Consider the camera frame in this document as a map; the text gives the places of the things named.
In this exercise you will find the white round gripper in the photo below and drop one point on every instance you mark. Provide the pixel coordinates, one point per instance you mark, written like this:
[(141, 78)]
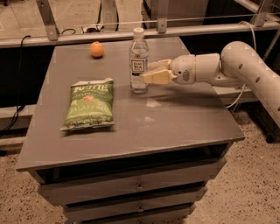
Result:
[(183, 69)]

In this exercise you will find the clear plastic tea bottle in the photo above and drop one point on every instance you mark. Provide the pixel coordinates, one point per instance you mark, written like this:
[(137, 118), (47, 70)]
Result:
[(138, 61)]

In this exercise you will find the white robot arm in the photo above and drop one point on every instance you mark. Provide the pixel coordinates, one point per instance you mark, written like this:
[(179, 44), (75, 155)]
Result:
[(237, 64)]

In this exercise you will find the green jalapeno chip bag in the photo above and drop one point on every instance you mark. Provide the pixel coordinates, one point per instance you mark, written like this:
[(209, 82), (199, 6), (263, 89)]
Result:
[(90, 105)]

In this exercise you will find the orange fruit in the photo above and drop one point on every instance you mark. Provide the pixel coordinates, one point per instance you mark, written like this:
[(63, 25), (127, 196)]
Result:
[(97, 49)]

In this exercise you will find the grey drawer cabinet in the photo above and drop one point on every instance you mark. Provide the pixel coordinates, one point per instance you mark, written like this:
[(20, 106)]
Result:
[(153, 164)]

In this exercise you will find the power strip on floor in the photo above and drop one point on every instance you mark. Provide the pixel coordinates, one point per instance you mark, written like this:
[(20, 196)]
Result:
[(90, 29)]

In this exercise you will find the grey metal railing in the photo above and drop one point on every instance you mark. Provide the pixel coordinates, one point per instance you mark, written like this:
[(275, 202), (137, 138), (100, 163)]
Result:
[(59, 22)]

